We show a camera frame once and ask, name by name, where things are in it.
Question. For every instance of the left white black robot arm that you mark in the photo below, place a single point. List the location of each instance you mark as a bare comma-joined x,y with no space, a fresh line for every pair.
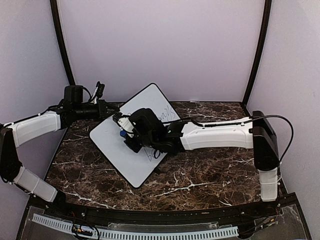
69,110

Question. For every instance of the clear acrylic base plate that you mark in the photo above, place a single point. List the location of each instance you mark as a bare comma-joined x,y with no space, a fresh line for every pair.
286,226

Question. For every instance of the left black frame post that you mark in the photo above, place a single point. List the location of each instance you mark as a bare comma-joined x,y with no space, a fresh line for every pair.
61,42

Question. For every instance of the black curved front rail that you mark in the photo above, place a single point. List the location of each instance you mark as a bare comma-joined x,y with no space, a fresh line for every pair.
244,214

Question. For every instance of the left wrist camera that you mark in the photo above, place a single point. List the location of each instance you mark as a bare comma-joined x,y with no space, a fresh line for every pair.
98,92

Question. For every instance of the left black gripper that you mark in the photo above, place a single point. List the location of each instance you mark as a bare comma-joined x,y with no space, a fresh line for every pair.
103,112

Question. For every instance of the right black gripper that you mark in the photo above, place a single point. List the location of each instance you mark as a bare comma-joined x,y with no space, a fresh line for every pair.
136,147

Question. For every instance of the black frame post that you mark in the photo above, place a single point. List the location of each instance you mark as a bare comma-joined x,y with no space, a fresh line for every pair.
61,42
258,54

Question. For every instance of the right black frame post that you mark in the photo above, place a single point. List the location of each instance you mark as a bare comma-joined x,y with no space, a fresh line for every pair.
258,54

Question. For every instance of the blue whiteboard eraser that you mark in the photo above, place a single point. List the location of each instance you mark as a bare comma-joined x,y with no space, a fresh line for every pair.
123,134

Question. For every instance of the white slotted cable duct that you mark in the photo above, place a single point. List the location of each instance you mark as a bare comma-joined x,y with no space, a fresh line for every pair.
67,227

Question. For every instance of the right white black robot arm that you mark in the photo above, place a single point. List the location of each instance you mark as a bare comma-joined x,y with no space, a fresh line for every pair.
144,129

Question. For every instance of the white whiteboard black frame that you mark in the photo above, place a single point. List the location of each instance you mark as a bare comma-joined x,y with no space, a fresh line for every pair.
134,167

